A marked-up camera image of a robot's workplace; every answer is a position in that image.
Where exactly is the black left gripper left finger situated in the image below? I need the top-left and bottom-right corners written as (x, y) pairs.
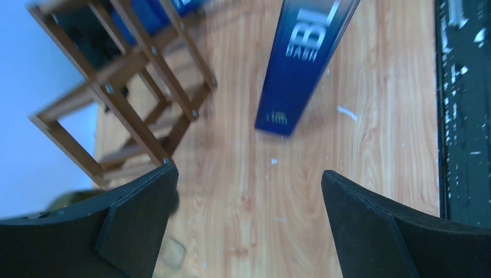
top-left (1, 163), bottom-right (179, 277)

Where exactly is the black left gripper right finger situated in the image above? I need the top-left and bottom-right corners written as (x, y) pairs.
top-left (321, 170), bottom-right (490, 277)

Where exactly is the blue label clear bottle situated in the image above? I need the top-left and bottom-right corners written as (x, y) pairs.
top-left (255, 0), bottom-right (359, 136)

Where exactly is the brown wooden wine rack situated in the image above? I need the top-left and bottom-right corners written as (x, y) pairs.
top-left (27, 1), bottom-right (217, 188)

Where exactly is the black cloth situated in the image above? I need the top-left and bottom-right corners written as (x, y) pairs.
top-left (55, 6), bottom-right (122, 70)

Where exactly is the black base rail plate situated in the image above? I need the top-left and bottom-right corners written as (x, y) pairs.
top-left (435, 1), bottom-right (490, 228)

